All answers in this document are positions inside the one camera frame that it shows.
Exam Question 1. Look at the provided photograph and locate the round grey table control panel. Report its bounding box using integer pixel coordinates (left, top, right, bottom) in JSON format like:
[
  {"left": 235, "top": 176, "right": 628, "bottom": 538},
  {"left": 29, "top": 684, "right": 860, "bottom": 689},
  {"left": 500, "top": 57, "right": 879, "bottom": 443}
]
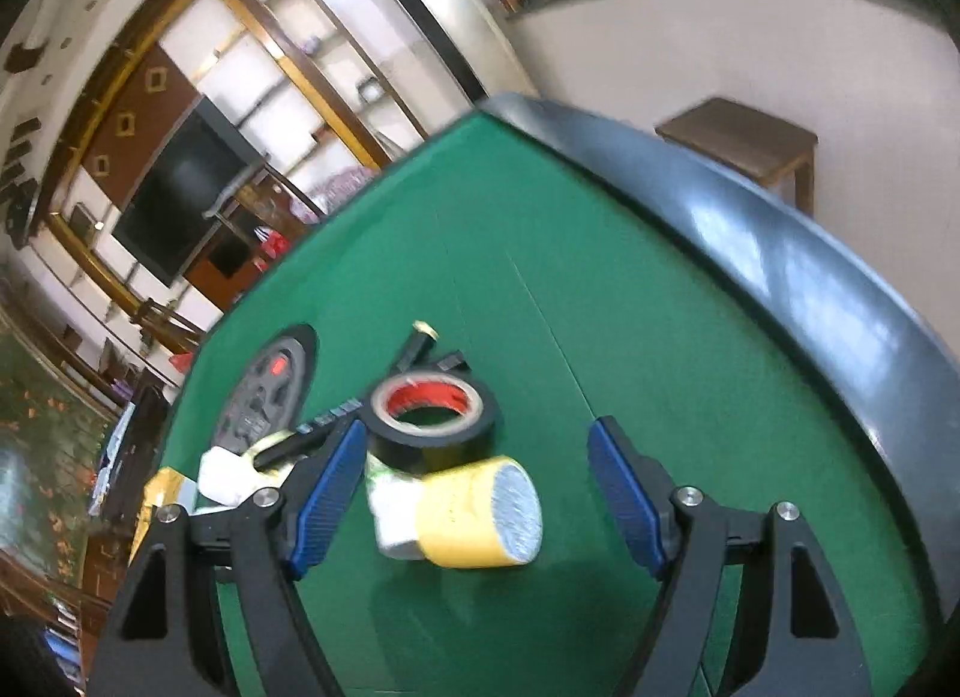
[{"left": 214, "top": 324, "right": 317, "bottom": 454}]

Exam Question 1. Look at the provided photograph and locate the yellow cardboard box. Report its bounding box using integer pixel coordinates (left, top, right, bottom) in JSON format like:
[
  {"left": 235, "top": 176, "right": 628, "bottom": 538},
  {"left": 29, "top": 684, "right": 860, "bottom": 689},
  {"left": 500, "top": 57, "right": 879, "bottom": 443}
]
[{"left": 131, "top": 468, "right": 200, "bottom": 555}]

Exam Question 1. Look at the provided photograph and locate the dark wooden stand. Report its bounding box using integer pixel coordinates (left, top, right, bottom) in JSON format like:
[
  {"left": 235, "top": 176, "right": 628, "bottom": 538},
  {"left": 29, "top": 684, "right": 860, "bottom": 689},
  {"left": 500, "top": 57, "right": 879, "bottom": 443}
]
[{"left": 139, "top": 295, "right": 207, "bottom": 357}]

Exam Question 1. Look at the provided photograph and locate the black low cabinet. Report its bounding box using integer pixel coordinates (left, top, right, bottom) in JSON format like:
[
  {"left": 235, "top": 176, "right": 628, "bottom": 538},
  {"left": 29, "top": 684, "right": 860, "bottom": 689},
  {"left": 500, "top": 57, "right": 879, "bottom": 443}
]
[{"left": 97, "top": 382, "right": 173, "bottom": 518}]

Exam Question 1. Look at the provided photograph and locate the red bag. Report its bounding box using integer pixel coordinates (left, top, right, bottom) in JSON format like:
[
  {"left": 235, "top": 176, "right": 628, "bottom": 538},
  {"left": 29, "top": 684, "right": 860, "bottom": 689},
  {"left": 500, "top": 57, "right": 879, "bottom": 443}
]
[{"left": 255, "top": 228, "right": 293, "bottom": 264}]

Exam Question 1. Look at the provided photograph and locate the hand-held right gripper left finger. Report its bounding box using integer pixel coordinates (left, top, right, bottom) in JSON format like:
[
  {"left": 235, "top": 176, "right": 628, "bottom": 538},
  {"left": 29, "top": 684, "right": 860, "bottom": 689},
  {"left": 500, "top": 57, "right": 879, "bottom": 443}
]
[{"left": 88, "top": 418, "right": 368, "bottom": 697}]

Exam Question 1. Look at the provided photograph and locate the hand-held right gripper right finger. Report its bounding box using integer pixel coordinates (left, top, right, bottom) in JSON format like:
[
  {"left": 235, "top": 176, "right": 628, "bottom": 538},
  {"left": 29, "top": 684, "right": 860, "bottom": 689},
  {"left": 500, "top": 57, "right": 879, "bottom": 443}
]
[{"left": 587, "top": 415, "right": 875, "bottom": 697}]

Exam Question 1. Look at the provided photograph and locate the purple patterned cloth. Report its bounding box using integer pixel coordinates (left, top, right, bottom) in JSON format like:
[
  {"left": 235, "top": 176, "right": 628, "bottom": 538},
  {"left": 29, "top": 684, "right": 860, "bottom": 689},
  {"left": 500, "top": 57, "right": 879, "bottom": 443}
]
[{"left": 311, "top": 167, "right": 376, "bottom": 218}]

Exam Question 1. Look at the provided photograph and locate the wooden display cabinet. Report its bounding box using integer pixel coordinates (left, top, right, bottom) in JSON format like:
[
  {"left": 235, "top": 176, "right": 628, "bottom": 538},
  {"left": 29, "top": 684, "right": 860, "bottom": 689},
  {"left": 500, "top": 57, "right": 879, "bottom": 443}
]
[{"left": 45, "top": 0, "right": 428, "bottom": 315}]

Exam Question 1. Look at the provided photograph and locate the small white box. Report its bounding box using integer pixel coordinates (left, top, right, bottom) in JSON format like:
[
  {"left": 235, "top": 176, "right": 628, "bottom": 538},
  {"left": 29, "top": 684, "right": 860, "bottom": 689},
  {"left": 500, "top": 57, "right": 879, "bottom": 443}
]
[{"left": 196, "top": 445, "right": 260, "bottom": 507}]

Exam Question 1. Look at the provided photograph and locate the brown wooden stool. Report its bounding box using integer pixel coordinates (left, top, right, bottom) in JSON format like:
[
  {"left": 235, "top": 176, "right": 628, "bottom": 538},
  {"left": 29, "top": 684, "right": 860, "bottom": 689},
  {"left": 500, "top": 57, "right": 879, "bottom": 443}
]
[{"left": 655, "top": 97, "right": 818, "bottom": 214}]

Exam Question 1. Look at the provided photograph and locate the wooden chair with curved back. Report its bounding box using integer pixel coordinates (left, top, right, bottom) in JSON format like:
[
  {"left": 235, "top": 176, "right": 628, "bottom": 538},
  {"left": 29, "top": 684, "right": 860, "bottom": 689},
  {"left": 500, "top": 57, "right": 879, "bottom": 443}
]
[{"left": 202, "top": 157, "right": 316, "bottom": 233}]

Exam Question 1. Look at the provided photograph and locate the black flat television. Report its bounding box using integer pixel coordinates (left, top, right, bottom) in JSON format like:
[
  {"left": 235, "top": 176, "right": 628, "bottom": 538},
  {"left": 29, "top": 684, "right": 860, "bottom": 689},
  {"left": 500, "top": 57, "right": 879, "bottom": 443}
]
[{"left": 111, "top": 97, "right": 267, "bottom": 287}]

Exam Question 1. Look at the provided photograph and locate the black tape roll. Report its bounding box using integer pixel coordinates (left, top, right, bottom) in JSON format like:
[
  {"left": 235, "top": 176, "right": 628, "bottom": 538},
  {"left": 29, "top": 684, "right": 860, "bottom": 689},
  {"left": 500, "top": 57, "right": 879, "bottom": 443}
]
[{"left": 362, "top": 369, "right": 500, "bottom": 477}]

